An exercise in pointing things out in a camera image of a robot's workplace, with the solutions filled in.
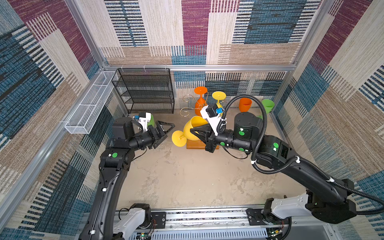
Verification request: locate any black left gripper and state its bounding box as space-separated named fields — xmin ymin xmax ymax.
xmin=128 ymin=122 xmax=174 ymax=153

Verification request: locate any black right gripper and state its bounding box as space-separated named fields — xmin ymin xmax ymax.
xmin=189 ymin=123 xmax=252 ymax=153

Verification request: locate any gold wire wine glass rack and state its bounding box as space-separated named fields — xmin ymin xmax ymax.
xmin=180 ymin=94 xmax=205 ymax=150

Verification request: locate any yellow front wine glass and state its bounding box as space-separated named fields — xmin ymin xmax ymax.
xmin=172 ymin=116 xmax=208 ymax=147

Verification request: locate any yellow wine glass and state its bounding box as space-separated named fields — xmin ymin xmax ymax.
xmin=212 ymin=91 xmax=227 ymax=108
xmin=172 ymin=116 xmax=208 ymax=147

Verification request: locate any orange back wine glass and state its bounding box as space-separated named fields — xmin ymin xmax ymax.
xmin=194 ymin=87 xmax=208 ymax=117

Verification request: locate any orange wine glass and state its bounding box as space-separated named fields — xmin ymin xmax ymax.
xmin=194 ymin=87 xmax=208 ymax=117
xmin=239 ymin=98 xmax=253 ymax=113

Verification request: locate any yellow back wine glass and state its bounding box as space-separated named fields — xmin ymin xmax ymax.
xmin=212 ymin=91 xmax=227 ymax=108

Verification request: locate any orange front wine glass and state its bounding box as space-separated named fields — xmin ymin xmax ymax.
xmin=239 ymin=98 xmax=253 ymax=113

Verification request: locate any green wine glass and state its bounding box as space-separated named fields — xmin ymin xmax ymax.
xmin=148 ymin=114 xmax=155 ymax=127
xmin=262 ymin=99 xmax=275 ymax=115

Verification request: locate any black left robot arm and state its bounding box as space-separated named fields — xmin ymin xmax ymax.
xmin=79 ymin=117 xmax=175 ymax=240

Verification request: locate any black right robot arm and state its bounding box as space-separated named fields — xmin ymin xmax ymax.
xmin=190 ymin=112 xmax=357 ymax=224

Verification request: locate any black mesh shelf rack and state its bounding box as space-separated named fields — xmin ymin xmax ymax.
xmin=112 ymin=68 xmax=175 ymax=114

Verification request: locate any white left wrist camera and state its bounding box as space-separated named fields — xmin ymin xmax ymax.
xmin=134 ymin=112 xmax=152 ymax=132

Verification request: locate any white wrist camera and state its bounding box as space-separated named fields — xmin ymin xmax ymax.
xmin=134 ymin=112 xmax=152 ymax=132
xmin=200 ymin=104 xmax=224 ymax=136

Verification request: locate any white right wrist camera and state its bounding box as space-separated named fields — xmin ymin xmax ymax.
xmin=200 ymin=104 xmax=224 ymax=136

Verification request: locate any white mesh wall basket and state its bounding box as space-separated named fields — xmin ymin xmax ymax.
xmin=65 ymin=71 xmax=115 ymax=135

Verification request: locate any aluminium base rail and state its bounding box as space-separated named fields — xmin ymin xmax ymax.
xmin=80 ymin=205 xmax=334 ymax=240

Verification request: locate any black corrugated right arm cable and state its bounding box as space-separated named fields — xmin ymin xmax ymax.
xmin=218 ymin=95 xmax=384 ymax=240

